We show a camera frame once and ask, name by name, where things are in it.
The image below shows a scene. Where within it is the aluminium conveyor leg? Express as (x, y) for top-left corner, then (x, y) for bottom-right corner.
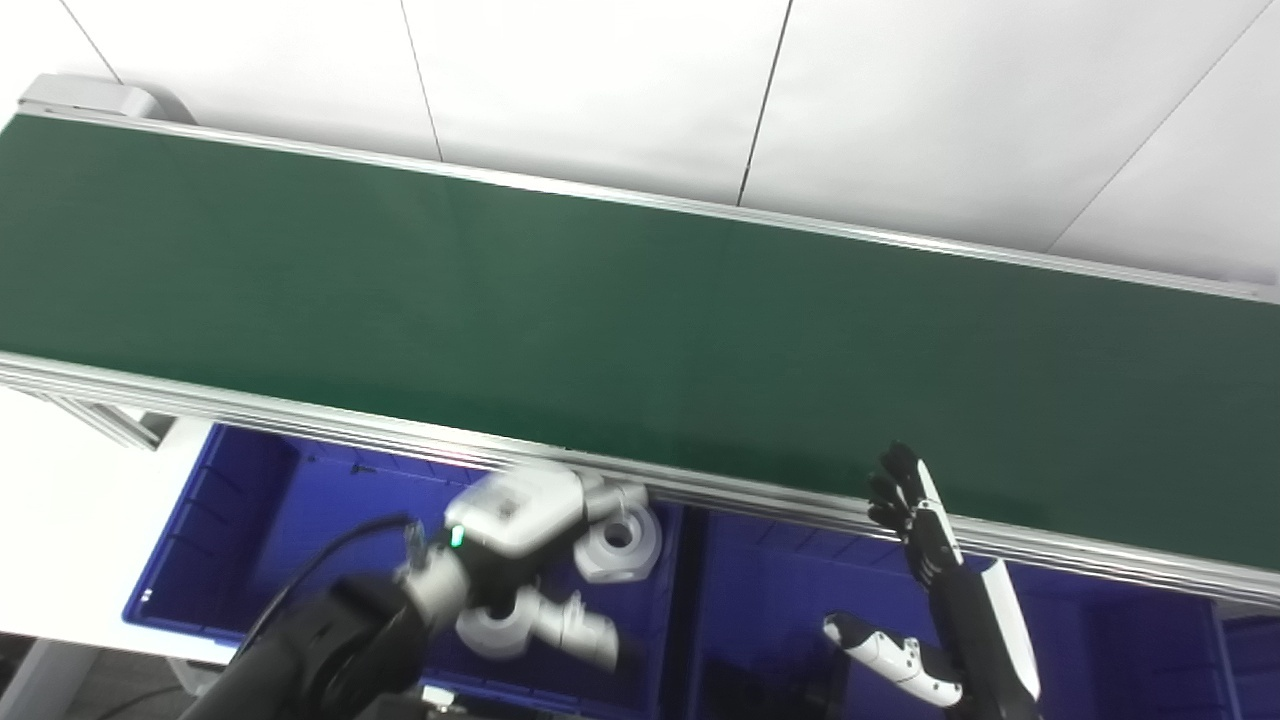
(45, 393), (179, 452)

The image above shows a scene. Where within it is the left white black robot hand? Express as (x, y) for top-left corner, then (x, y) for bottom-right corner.
(444, 464), (651, 671)

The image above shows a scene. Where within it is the blue plastic bin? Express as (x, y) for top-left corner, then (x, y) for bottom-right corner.
(122, 421), (689, 720)
(688, 504), (1229, 720)
(1213, 608), (1280, 720)

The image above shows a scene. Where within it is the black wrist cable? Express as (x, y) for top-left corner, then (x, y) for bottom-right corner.
(238, 514), (419, 656)

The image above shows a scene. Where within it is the green conveyor belt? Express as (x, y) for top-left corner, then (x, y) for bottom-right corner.
(0, 100), (1280, 611)

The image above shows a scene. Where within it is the grey conveyor motor housing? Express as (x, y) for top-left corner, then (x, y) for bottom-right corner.
(17, 74), (197, 127)

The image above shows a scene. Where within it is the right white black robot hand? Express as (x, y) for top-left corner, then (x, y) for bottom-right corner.
(821, 442), (1043, 720)

